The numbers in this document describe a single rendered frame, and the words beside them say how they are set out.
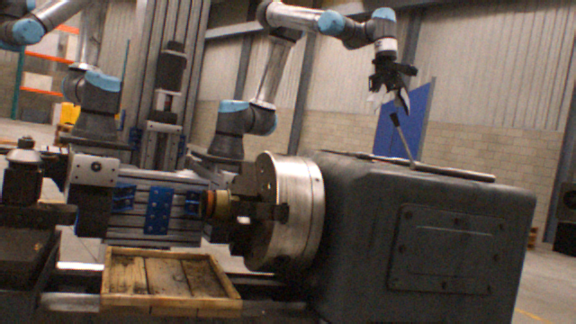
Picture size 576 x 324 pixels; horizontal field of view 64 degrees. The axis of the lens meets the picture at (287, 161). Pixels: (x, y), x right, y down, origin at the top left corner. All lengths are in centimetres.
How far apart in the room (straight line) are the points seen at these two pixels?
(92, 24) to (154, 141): 47
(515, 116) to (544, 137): 91
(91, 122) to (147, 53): 40
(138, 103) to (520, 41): 1150
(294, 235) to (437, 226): 37
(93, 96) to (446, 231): 120
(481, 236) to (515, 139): 1089
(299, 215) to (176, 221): 79
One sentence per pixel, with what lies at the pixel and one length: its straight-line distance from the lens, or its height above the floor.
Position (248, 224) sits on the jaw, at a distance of 122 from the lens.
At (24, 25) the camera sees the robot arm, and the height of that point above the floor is 147.
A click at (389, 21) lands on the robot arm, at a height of 171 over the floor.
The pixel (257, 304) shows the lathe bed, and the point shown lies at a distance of 122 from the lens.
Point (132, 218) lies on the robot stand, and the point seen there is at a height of 90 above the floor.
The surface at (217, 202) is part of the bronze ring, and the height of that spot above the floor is 110.
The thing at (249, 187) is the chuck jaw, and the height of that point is 113.
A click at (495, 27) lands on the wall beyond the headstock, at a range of 1327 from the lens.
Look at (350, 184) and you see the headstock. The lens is 110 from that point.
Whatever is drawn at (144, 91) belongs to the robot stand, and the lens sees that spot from 192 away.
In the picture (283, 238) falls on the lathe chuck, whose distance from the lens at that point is 110.
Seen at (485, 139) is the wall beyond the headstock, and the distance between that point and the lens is 1254.
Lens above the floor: 128
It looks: 3 degrees down
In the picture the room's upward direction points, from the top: 10 degrees clockwise
